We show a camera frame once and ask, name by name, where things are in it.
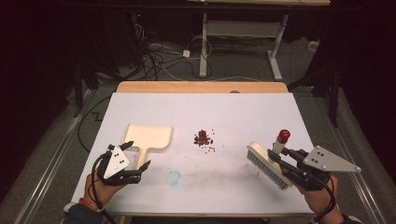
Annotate pile of red crumbs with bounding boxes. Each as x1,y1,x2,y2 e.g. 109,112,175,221
192,128,217,154

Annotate white box on floor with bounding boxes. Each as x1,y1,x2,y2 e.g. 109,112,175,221
307,39,321,53

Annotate person's right hand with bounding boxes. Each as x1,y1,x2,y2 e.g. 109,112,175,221
294,175,340,217

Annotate hand-held gripper black cable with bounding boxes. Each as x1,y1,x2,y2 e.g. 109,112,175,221
313,175,338,224
89,151,117,224

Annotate tangle of floor cables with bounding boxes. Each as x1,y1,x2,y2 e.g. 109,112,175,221
133,12,216,82

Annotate white brush with red-tipped handle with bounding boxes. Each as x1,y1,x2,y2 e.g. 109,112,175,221
246,129,294,191

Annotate metal floor rail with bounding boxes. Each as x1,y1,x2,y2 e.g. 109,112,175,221
311,92,387,224
17,88,96,224

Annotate black stand leg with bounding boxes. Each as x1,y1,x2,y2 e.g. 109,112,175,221
287,66,341,129

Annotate person's left hand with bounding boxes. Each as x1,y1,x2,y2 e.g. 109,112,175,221
83,170,126,209

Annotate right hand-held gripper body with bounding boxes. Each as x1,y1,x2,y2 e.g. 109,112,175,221
279,145,362,191

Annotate left hand-held gripper black cable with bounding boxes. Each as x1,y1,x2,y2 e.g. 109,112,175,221
89,151,117,224

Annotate white metal desk frame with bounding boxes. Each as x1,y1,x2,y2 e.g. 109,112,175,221
186,0,332,82

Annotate right hand-held gripper black cable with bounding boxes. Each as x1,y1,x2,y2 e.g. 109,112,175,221
313,175,338,224

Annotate black floor cable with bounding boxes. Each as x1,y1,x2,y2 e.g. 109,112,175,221
77,95,111,153

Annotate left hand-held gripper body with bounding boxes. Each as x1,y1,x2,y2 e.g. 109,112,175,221
98,144,143,187

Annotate red bracelet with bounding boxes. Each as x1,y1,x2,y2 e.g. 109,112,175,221
78,197,95,211

